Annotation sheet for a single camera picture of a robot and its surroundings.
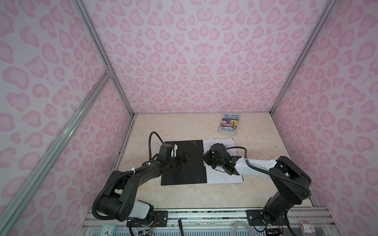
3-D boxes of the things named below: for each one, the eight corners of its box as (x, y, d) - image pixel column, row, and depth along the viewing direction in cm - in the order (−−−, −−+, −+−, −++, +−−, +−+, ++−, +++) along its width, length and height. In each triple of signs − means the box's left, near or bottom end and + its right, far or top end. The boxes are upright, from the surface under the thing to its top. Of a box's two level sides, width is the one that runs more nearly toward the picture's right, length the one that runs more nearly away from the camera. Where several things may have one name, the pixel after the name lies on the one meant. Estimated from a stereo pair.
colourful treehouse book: (217, 131, 110) (217, 129, 108) (223, 113, 123) (224, 110, 121) (235, 136, 107) (236, 134, 105) (239, 117, 120) (240, 114, 118)
